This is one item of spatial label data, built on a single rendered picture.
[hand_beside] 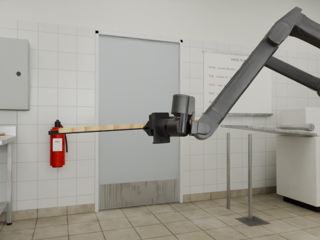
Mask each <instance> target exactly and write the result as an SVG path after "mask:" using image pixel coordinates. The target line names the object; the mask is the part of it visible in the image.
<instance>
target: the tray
mask: <svg viewBox="0 0 320 240"><path fill-rule="evenodd" d="M142 129H149V128H135V129H119V130H97V131H81V132H66V133H59V131H58V130H53V131H48V132H49V135H57V134H73V133H88V132H104V131H120V130H142Z"/></svg>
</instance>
